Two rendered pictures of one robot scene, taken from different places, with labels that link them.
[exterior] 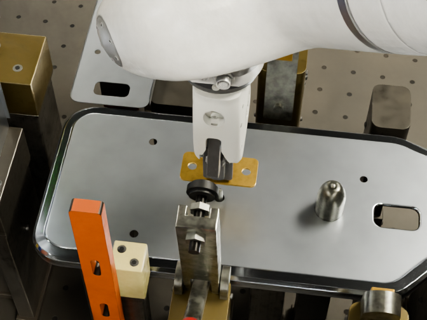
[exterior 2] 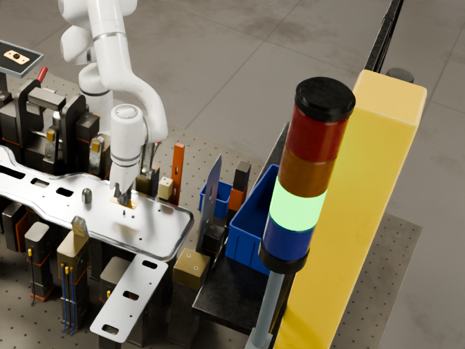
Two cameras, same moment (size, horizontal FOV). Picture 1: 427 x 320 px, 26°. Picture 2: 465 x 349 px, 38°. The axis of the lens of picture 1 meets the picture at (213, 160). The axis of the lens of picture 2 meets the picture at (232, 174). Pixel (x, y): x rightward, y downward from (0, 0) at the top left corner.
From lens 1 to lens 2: 211 cm
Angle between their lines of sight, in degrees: 83
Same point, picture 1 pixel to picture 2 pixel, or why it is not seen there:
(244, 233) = not seen: hidden behind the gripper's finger
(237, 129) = not seen: hidden behind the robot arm
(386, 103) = (38, 233)
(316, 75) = not seen: outside the picture
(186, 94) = (117, 262)
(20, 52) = (185, 262)
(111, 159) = (158, 237)
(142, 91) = (137, 260)
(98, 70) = (152, 274)
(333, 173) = (77, 210)
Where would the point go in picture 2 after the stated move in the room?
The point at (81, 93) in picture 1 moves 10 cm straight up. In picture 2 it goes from (162, 266) to (165, 242)
